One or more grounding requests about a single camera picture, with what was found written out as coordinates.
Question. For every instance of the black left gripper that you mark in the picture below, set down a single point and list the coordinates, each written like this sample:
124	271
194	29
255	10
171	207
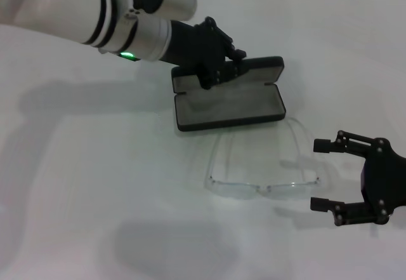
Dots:
190	48

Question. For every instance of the clear white glasses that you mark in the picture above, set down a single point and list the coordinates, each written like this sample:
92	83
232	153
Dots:
236	188

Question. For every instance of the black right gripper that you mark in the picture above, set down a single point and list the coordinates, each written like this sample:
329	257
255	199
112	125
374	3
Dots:
383	181

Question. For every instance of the black glasses case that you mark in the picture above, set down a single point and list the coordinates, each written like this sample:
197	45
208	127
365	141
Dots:
228	108

